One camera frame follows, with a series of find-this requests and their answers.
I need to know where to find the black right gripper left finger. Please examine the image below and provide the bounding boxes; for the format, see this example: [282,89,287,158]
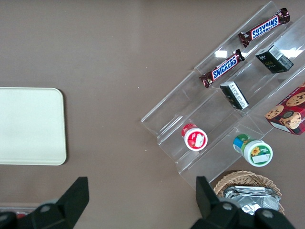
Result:
[0,176,90,229]

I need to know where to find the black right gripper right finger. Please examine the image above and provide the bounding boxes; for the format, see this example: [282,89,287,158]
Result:
[190,176,296,229]

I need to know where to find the woven wicker basket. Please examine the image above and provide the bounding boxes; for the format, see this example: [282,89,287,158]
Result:
[213,170,285,216]

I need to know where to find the cream rectangular tray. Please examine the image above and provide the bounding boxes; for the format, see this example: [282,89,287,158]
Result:
[0,87,67,166]

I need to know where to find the silver foil packet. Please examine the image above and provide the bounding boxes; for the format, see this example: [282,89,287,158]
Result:
[223,186,282,216]

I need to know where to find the clear container with red items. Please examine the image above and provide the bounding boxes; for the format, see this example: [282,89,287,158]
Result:
[0,207,39,219]

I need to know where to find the green lidded yogurt cup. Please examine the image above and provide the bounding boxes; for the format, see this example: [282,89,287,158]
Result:
[233,134,274,167]

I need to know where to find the red lidded yogurt cup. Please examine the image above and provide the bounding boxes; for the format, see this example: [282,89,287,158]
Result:
[181,123,208,152]

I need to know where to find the clear acrylic tiered shelf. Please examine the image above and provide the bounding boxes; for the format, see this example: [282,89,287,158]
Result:
[140,0,305,191]

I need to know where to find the small black carton box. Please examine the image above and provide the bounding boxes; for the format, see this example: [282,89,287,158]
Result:
[219,81,250,111]

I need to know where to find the red cookie box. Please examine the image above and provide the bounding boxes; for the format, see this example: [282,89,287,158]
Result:
[264,82,305,136]

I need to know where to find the short Snickers bar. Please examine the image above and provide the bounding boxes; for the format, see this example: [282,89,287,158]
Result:
[199,49,245,89]

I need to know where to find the large black carton box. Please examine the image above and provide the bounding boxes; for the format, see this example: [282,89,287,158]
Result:
[254,45,295,74]

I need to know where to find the long Snickers bar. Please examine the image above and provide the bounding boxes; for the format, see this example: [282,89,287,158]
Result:
[238,7,291,48]

